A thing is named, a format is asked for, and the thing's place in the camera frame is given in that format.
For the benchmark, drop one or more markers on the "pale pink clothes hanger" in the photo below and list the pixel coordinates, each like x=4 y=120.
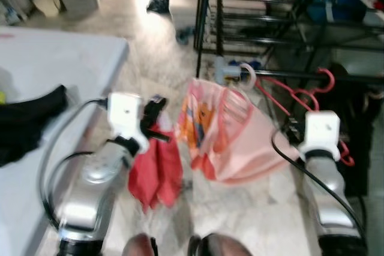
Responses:
x=373 y=93

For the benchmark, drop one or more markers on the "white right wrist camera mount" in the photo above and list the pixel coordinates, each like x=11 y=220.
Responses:
x=320 y=133

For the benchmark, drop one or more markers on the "red garment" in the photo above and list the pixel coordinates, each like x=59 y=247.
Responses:
x=156 y=172

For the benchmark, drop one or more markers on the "robot right leg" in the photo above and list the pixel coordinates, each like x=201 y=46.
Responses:
x=219 y=247

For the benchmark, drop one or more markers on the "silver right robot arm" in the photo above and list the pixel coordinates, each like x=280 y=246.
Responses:
x=333 y=202

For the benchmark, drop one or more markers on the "light blue folding table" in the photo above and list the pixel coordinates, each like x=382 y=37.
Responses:
x=60 y=58

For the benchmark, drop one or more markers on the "black metal drying rack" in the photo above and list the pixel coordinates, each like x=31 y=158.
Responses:
x=282 y=74

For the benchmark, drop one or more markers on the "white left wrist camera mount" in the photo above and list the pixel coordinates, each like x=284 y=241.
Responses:
x=127 y=118

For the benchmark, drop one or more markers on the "pink printed garment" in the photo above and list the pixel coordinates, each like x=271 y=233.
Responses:
x=252 y=142

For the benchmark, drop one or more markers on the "white storage box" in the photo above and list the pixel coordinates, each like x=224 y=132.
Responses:
x=186 y=4

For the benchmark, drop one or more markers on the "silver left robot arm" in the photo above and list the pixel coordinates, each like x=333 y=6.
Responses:
x=90 y=190

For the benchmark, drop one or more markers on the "white clothes hanger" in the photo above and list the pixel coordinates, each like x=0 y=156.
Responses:
x=254 y=76

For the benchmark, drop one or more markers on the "small black cloth heap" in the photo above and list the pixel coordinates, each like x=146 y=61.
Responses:
x=159 y=4

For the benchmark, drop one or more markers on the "beige bag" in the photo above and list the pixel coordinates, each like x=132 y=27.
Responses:
x=48 y=5

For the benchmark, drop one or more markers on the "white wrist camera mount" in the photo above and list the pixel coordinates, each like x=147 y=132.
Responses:
x=127 y=118
x=320 y=133

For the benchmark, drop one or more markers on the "red clothes hanger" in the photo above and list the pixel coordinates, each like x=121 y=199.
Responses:
x=333 y=79

